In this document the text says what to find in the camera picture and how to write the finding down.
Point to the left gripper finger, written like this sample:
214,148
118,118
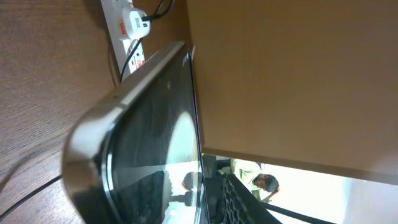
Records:
240,206

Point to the black smartphone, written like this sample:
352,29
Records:
135,157

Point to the person in background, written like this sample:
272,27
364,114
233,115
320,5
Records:
262,186

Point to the brown partition board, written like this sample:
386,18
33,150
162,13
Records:
304,84

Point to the white power strip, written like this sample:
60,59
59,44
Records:
129,53

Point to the white USB wall charger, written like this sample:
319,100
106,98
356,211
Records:
130,24

